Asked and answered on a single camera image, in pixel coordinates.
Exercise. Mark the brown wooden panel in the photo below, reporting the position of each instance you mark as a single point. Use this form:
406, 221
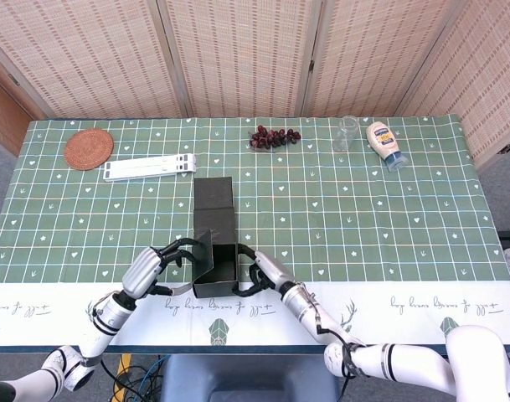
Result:
3, 117

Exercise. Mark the clear glass jar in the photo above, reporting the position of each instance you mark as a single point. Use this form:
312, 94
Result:
344, 136

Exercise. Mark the bamboo folding screen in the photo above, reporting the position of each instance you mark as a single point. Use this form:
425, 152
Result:
238, 54

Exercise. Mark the yellow strip under table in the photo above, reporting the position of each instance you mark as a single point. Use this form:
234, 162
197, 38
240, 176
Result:
124, 364

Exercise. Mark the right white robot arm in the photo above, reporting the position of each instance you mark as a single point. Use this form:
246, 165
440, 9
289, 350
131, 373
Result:
405, 356

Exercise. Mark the white folded laptop stand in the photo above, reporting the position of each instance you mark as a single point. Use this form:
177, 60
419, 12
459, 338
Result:
150, 167

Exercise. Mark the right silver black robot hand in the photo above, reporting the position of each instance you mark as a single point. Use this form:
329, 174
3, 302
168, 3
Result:
271, 272

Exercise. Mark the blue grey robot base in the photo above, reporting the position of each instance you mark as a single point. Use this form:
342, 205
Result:
246, 377

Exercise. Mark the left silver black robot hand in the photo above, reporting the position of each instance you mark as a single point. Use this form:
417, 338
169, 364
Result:
143, 272

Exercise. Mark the mayonnaise squeeze bottle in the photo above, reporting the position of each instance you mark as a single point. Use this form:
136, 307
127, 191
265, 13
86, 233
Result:
384, 140

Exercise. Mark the round brown woven coaster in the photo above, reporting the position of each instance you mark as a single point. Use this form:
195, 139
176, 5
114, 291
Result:
88, 149

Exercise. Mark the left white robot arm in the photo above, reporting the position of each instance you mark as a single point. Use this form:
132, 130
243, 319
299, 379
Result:
83, 335

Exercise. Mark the bunch of dark red grapes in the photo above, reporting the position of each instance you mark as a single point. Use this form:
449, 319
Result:
271, 138

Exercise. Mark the black foldable cardboard box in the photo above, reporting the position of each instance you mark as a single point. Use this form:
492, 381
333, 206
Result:
214, 234

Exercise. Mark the green checked tablecloth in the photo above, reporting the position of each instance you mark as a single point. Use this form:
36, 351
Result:
384, 218

